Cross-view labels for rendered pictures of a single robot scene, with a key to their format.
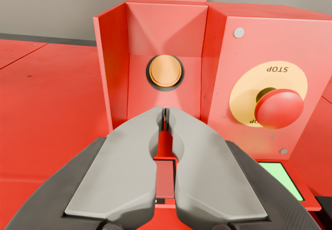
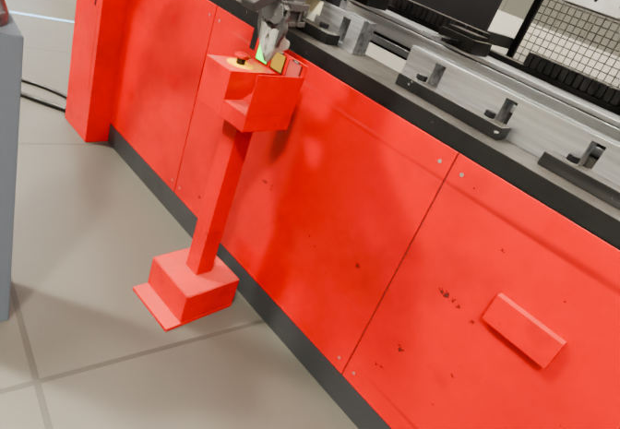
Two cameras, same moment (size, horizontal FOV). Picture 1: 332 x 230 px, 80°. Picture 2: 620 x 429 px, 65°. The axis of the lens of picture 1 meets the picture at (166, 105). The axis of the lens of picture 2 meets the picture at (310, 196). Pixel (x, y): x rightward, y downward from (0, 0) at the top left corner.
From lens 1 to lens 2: 115 cm
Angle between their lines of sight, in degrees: 38
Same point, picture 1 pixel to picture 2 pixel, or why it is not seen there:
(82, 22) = (288, 377)
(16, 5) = not seen: outside the picture
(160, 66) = not seen: hidden behind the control
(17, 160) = (359, 139)
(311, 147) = not seen: hidden behind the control
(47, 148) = (347, 143)
